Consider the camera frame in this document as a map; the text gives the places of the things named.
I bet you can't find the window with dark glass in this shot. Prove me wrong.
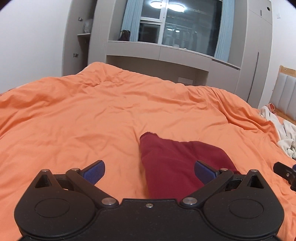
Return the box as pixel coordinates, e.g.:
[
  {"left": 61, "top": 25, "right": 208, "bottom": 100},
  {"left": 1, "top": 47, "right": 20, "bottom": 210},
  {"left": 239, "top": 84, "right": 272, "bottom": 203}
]
[{"left": 138, "top": 0, "right": 222, "bottom": 56}]

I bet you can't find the dark handbag on ledge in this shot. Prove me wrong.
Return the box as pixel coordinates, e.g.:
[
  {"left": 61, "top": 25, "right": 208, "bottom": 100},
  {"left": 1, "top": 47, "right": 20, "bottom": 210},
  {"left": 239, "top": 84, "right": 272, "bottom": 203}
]
[{"left": 118, "top": 30, "right": 130, "bottom": 42}]

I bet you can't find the orange duvet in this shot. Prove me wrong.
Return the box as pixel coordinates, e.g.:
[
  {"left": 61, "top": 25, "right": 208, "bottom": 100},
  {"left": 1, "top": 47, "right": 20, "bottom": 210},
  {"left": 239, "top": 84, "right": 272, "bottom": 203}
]
[{"left": 1, "top": 62, "right": 295, "bottom": 240}]

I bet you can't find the light blue curtain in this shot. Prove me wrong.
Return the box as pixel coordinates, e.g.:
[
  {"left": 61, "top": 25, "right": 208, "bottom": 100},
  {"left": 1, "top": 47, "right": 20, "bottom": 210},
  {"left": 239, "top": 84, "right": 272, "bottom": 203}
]
[
  {"left": 214, "top": 0, "right": 235, "bottom": 62},
  {"left": 121, "top": 0, "right": 144, "bottom": 42}
]

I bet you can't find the right light blue curtain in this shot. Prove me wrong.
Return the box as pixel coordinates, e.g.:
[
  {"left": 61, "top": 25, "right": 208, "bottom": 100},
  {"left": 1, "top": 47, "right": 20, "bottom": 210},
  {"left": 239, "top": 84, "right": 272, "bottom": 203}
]
[{"left": 214, "top": 0, "right": 235, "bottom": 62}]

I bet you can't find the grey padded headboard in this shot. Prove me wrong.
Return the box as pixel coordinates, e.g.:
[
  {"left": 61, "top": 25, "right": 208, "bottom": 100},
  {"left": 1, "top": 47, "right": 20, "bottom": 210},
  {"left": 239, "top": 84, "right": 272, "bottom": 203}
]
[{"left": 269, "top": 65, "right": 296, "bottom": 122}]

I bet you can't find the beige crumpled garment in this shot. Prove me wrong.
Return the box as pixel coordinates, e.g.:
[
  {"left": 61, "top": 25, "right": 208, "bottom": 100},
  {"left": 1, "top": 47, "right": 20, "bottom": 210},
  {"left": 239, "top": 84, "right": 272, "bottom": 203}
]
[{"left": 259, "top": 106, "right": 295, "bottom": 160}]

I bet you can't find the dark red t-shirt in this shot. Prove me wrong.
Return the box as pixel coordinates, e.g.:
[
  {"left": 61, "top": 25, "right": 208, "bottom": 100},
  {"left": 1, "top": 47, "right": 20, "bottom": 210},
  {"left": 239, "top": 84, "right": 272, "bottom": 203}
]
[{"left": 139, "top": 132, "right": 240, "bottom": 201}]

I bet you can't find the grey wall cabinet unit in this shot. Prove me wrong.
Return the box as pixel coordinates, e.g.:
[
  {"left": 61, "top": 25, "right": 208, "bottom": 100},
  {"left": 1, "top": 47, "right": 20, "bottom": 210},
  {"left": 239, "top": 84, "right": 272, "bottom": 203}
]
[{"left": 62, "top": 1, "right": 273, "bottom": 108}]

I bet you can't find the left light blue curtain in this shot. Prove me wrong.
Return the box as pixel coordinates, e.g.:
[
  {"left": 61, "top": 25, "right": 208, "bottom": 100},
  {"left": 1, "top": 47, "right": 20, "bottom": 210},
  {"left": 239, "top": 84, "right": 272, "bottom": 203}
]
[{"left": 121, "top": 0, "right": 144, "bottom": 42}]

